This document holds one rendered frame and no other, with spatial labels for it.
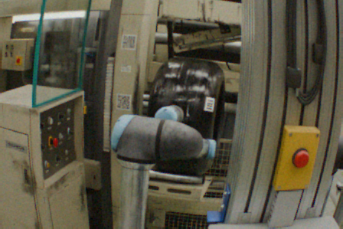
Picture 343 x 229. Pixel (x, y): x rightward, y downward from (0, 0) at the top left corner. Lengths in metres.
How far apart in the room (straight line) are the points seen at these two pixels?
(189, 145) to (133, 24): 1.05
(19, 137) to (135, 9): 0.91
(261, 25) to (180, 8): 1.63
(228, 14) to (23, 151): 1.33
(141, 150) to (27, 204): 0.88
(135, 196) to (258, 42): 0.69
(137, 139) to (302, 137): 0.61
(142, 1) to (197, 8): 0.35
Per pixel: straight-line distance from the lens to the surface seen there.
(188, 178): 2.25
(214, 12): 2.46
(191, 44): 2.62
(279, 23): 0.89
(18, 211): 2.09
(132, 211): 1.39
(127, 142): 1.35
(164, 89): 2.11
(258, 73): 0.88
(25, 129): 1.87
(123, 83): 2.31
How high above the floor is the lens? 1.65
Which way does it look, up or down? 10 degrees down
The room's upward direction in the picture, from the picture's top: 5 degrees clockwise
